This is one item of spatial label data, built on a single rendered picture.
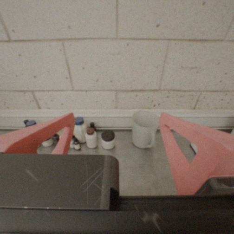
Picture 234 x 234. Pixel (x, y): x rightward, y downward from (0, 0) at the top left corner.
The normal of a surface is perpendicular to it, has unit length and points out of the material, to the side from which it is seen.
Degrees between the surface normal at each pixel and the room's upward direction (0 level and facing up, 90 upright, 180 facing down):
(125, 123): 90
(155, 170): 0
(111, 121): 90
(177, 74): 90
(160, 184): 0
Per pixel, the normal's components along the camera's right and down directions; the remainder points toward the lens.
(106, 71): 0.00, 0.59
